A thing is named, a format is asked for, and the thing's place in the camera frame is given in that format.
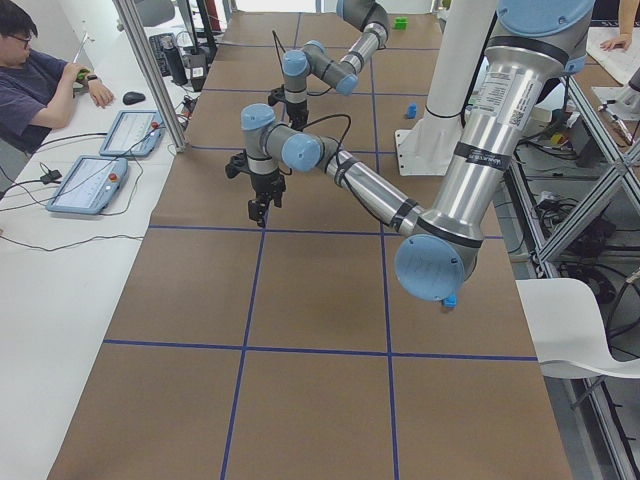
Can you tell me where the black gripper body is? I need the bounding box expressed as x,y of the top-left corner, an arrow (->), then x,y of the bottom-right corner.
225,152 -> 286,208
267,85 -> 309,125

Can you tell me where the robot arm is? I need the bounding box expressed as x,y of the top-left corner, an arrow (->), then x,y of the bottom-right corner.
268,1 -> 391,131
225,1 -> 593,301

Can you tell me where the small blue block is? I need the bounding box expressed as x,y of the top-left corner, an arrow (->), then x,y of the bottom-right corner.
405,103 -> 418,119

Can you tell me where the black water bottle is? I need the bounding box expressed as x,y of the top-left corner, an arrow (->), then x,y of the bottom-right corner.
161,37 -> 188,86

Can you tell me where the green two-stud block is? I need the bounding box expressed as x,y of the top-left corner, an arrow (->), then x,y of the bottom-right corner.
393,16 -> 408,30

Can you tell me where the upper teach pendant tablet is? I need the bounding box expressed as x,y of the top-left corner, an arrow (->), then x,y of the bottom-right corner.
99,110 -> 164,157

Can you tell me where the teach pendant tablet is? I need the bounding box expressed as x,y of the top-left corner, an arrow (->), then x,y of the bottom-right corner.
46,155 -> 129,215
99,110 -> 164,157

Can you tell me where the black computer mouse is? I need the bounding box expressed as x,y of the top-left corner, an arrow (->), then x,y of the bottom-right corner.
122,91 -> 146,106

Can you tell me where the lower teach pendant tablet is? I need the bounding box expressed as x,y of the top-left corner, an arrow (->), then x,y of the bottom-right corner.
46,155 -> 129,215

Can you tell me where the long blue four-stud block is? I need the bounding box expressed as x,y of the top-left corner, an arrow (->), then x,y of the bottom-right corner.
441,294 -> 458,308

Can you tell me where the seated person dark shirt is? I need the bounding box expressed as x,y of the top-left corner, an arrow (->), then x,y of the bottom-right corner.
1,1 -> 114,155

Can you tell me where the white chair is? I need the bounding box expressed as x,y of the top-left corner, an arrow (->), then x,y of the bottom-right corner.
516,278 -> 639,379

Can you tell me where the aluminium frame post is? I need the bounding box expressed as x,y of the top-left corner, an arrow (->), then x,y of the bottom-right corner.
113,0 -> 187,153

